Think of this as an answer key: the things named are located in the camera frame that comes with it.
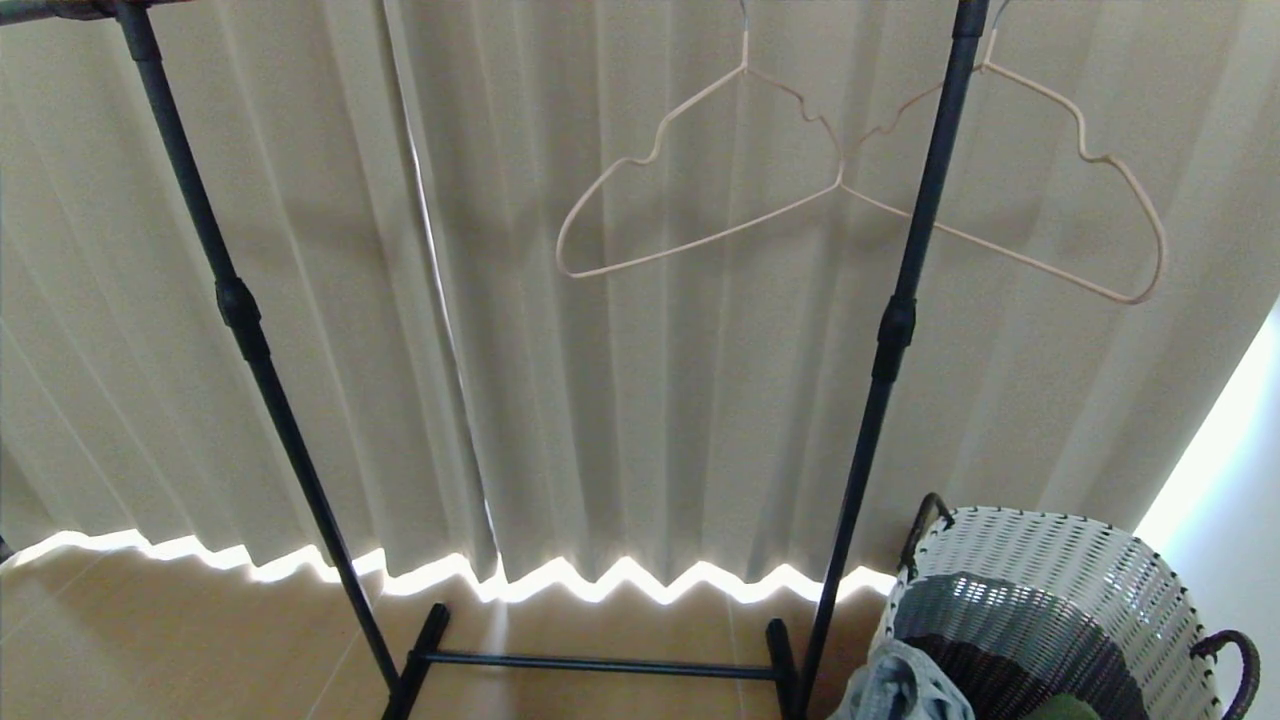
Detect pink clothes hanger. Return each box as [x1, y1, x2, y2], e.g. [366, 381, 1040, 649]
[840, 0, 1169, 306]
[556, 0, 847, 280]

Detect green printed shirt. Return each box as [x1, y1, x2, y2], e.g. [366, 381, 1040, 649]
[1020, 692, 1103, 720]

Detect black clothes rack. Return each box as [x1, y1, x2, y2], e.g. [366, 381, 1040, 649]
[0, 0, 993, 720]

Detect white laundry basket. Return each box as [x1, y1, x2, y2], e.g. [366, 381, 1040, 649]
[870, 492, 1262, 720]

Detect beige curtain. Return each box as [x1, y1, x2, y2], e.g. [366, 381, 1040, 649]
[0, 0, 1280, 611]

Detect pale grey shorts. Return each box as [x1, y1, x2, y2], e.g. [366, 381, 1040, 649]
[840, 640, 977, 720]

